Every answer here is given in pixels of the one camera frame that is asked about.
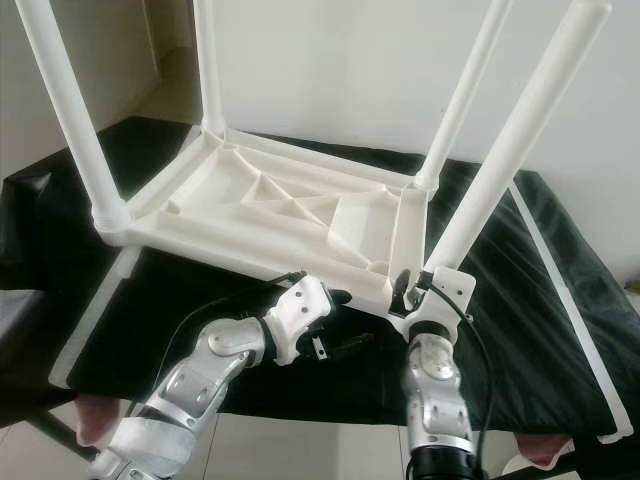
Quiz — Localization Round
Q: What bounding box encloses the white plastic table top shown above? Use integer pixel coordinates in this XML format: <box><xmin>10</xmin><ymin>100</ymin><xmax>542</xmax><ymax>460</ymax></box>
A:
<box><xmin>95</xmin><ymin>128</ymin><xmax>436</xmax><ymax>319</ymax></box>

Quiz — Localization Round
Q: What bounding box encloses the pink rounded object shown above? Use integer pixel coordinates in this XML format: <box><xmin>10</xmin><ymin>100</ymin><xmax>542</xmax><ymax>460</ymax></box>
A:
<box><xmin>510</xmin><ymin>435</ymin><xmax>571</xmax><ymax>469</ymax></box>
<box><xmin>75</xmin><ymin>395</ymin><xmax>121</xmax><ymax>448</ymax></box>

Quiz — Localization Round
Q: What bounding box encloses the black table cloth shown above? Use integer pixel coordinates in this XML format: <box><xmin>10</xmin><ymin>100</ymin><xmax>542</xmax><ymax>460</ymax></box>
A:
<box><xmin>0</xmin><ymin>118</ymin><xmax>640</xmax><ymax>441</ymax></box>

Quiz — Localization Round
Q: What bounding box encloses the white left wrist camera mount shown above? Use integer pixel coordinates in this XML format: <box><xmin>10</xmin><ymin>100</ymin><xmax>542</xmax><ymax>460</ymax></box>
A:
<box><xmin>265</xmin><ymin>275</ymin><xmax>336</xmax><ymax>366</ymax></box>

